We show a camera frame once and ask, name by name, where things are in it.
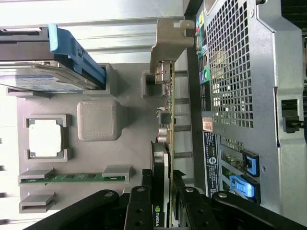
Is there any green RAM stick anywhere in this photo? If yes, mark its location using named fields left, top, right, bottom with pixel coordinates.
left=20, top=174, right=126, bottom=184

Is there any grey parts rack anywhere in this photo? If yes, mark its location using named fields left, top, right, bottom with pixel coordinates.
left=4, top=19, right=195, bottom=214

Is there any spare silver CPU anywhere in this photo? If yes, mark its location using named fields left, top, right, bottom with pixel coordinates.
left=28, top=119, right=65, bottom=158

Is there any hard disk in blue carrier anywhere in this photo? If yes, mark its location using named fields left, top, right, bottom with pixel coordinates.
left=0, top=23, right=107, bottom=94

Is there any open black PC case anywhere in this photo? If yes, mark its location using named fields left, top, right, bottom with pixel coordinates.
left=183, top=0, right=307, bottom=228

